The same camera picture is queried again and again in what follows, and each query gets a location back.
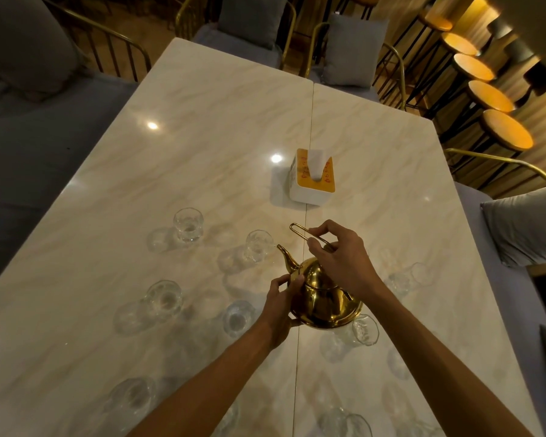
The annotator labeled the person's right hand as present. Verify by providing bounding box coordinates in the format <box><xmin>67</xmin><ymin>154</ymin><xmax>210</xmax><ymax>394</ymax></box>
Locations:
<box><xmin>308</xmin><ymin>219</ymin><xmax>384</xmax><ymax>306</ymax></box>

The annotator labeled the person's left hand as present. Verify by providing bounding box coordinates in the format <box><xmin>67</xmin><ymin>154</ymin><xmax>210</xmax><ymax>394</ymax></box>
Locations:
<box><xmin>258</xmin><ymin>274</ymin><xmax>306</xmax><ymax>351</ymax></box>

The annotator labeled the gold metal teapot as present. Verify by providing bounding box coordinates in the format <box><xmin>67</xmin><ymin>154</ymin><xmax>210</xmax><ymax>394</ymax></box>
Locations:
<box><xmin>277</xmin><ymin>223</ymin><xmax>364</xmax><ymax>331</ymax></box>

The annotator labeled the person's right forearm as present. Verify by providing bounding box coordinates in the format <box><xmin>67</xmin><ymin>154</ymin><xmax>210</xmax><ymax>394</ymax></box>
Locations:
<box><xmin>359</xmin><ymin>286</ymin><xmax>536</xmax><ymax>437</ymax></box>

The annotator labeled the person's left forearm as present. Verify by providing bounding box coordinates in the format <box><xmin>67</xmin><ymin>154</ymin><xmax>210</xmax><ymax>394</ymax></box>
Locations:
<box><xmin>127</xmin><ymin>320</ymin><xmax>275</xmax><ymax>437</ymax></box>

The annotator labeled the white and orange tissue box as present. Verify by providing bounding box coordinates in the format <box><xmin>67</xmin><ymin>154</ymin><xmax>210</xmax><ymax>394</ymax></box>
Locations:
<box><xmin>288</xmin><ymin>148</ymin><xmax>339</xmax><ymax>206</ymax></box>

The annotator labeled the white tissue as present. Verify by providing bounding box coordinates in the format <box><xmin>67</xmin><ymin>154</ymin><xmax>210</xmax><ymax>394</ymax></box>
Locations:
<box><xmin>307</xmin><ymin>149</ymin><xmax>326</xmax><ymax>182</ymax></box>

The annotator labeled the set of clear drinking glasses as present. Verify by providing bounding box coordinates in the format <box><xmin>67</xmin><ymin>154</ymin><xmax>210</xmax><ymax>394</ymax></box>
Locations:
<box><xmin>107</xmin><ymin>207</ymin><xmax>438</xmax><ymax>437</ymax></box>

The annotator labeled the row of wooden bar stools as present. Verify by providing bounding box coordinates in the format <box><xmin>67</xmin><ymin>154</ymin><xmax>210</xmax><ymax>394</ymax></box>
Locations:
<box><xmin>337</xmin><ymin>0</ymin><xmax>536</xmax><ymax>178</ymax></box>

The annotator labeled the grey upholstered bench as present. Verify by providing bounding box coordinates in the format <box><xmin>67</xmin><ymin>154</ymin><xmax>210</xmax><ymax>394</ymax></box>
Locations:
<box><xmin>0</xmin><ymin>70</ymin><xmax>139</xmax><ymax>298</ymax></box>

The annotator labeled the large grey bolster cushion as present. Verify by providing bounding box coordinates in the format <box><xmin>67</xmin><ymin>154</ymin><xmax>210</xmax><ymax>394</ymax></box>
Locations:
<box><xmin>0</xmin><ymin>0</ymin><xmax>82</xmax><ymax>95</ymax></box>

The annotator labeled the gold wire frame chair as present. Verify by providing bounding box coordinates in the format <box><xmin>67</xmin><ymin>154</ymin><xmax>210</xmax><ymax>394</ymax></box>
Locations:
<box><xmin>304</xmin><ymin>22</ymin><xmax>408</xmax><ymax>110</ymax></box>
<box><xmin>39</xmin><ymin>0</ymin><xmax>153</xmax><ymax>83</ymax></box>
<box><xmin>175</xmin><ymin>0</ymin><xmax>297</xmax><ymax>71</ymax></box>
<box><xmin>445</xmin><ymin>147</ymin><xmax>546</xmax><ymax>437</ymax></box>

